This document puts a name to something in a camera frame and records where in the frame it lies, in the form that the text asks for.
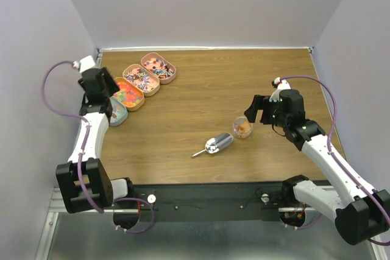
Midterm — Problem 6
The orange candy tray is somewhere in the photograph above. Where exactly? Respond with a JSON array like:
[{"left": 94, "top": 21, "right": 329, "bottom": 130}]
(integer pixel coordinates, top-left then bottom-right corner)
[{"left": 113, "top": 77, "right": 145, "bottom": 111}]

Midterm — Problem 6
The purple cable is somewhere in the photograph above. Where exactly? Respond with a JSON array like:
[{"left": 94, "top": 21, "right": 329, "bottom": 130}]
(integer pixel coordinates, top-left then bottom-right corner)
[
  {"left": 41, "top": 60, "right": 156, "bottom": 234},
  {"left": 274, "top": 75, "right": 390, "bottom": 246}
]

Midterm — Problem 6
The beige candy tray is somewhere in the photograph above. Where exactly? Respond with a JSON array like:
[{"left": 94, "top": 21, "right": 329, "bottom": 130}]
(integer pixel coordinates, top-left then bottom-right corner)
[{"left": 122, "top": 64, "right": 160, "bottom": 97}]

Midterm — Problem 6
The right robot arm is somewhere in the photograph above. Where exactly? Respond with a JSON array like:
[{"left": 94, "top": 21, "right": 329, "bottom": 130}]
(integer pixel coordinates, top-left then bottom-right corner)
[{"left": 244, "top": 90, "right": 389, "bottom": 245}]

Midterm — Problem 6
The clear plastic cup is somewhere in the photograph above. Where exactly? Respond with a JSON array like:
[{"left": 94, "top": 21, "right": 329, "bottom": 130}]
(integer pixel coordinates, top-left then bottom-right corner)
[{"left": 232, "top": 116, "right": 253, "bottom": 139}]

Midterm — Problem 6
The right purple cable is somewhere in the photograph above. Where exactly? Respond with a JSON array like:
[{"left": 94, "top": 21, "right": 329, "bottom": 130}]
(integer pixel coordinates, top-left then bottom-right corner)
[{"left": 274, "top": 75, "right": 390, "bottom": 246}]

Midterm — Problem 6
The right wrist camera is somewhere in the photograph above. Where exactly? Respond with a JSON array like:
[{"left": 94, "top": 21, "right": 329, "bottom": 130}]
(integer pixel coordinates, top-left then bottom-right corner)
[{"left": 269, "top": 77, "right": 291, "bottom": 102}]

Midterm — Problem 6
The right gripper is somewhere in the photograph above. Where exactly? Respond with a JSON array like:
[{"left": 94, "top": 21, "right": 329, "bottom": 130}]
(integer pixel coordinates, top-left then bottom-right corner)
[{"left": 243, "top": 94, "right": 289, "bottom": 128}]

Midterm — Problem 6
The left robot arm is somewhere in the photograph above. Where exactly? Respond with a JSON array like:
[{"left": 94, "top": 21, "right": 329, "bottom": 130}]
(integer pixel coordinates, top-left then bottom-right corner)
[{"left": 55, "top": 68, "right": 135, "bottom": 214}]

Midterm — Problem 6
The pink candy tray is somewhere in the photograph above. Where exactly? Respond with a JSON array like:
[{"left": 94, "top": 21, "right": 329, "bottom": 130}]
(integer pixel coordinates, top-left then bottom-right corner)
[{"left": 141, "top": 52, "right": 177, "bottom": 85}]

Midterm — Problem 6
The grey candy tray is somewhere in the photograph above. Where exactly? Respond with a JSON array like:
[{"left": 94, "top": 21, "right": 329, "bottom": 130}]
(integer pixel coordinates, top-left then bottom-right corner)
[{"left": 110, "top": 97, "right": 128, "bottom": 126}]

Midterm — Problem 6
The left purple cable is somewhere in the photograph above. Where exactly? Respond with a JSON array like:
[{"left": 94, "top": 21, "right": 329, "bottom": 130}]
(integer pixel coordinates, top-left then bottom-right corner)
[{"left": 41, "top": 60, "right": 156, "bottom": 234}]

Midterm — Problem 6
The metal scoop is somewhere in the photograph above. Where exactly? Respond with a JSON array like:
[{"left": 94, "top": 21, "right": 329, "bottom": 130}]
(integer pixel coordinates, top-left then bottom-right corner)
[{"left": 191, "top": 133, "right": 233, "bottom": 158}]

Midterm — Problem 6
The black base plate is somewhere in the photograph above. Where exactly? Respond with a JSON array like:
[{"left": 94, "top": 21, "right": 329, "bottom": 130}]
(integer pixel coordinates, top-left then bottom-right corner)
[{"left": 134, "top": 181, "right": 288, "bottom": 222}]

